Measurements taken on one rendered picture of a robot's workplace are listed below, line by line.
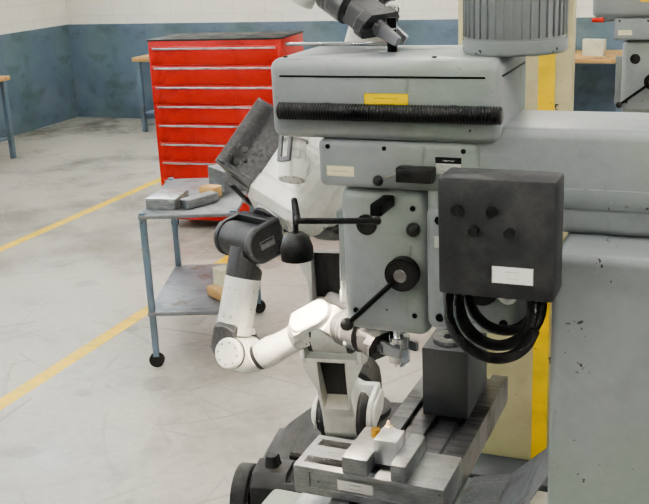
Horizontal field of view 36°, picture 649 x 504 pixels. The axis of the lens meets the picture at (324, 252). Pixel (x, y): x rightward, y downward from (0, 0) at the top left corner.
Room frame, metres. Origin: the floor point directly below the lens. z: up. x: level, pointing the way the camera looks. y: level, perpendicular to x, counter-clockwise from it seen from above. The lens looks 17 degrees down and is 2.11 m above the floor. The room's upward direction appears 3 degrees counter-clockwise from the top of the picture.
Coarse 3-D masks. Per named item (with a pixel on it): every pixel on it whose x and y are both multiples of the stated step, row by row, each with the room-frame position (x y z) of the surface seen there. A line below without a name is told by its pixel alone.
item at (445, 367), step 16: (432, 336) 2.42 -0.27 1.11; (448, 336) 2.40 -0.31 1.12; (464, 336) 2.38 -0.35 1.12; (432, 352) 2.34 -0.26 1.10; (448, 352) 2.32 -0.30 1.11; (464, 352) 2.31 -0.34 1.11; (432, 368) 2.34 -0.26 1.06; (448, 368) 2.32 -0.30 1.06; (464, 368) 2.31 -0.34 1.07; (480, 368) 2.44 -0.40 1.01; (432, 384) 2.34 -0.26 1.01; (448, 384) 2.32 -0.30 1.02; (464, 384) 2.31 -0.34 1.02; (480, 384) 2.44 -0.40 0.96; (432, 400) 2.34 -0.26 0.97; (448, 400) 2.32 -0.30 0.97; (464, 400) 2.31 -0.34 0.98; (448, 416) 2.33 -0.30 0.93; (464, 416) 2.31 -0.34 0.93
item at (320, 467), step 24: (312, 456) 2.03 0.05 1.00; (336, 456) 2.02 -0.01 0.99; (408, 456) 1.94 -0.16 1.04; (432, 456) 2.00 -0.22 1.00; (312, 480) 1.98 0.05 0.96; (336, 480) 1.96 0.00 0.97; (360, 480) 1.93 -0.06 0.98; (384, 480) 1.91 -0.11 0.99; (408, 480) 1.90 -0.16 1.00; (432, 480) 1.90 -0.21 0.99; (456, 480) 1.95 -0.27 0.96
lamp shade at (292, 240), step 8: (296, 232) 2.08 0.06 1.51; (288, 240) 2.07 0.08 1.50; (296, 240) 2.06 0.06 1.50; (304, 240) 2.07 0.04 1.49; (280, 248) 2.08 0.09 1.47; (288, 248) 2.06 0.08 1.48; (296, 248) 2.06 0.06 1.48; (304, 248) 2.06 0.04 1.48; (312, 248) 2.08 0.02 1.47; (288, 256) 2.06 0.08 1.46; (296, 256) 2.06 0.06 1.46; (304, 256) 2.06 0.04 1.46; (312, 256) 2.08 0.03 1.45
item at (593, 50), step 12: (588, 48) 10.02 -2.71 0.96; (600, 48) 9.95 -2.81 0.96; (132, 60) 11.89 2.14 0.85; (144, 60) 11.82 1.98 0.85; (576, 60) 9.87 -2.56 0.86; (588, 60) 9.83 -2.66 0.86; (600, 60) 9.78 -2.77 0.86; (612, 60) 9.74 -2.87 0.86; (0, 84) 10.65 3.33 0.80; (144, 96) 11.92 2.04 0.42; (144, 108) 11.90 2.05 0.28; (144, 120) 11.88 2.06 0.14; (12, 132) 10.66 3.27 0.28; (12, 144) 10.64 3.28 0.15; (12, 156) 10.64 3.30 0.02
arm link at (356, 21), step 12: (324, 0) 2.11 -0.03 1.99; (336, 0) 2.09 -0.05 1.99; (348, 0) 2.09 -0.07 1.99; (360, 0) 2.08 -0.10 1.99; (372, 0) 2.11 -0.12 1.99; (336, 12) 2.09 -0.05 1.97; (348, 12) 2.07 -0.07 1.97; (360, 12) 2.05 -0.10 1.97; (372, 12) 2.05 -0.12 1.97; (384, 12) 2.07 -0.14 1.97; (396, 12) 2.10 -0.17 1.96; (348, 24) 2.08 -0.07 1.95; (360, 24) 2.03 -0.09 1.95; (372, 24) 2.06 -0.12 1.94; (360, 36) 2.04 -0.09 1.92; (372, 36) 2.07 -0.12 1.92
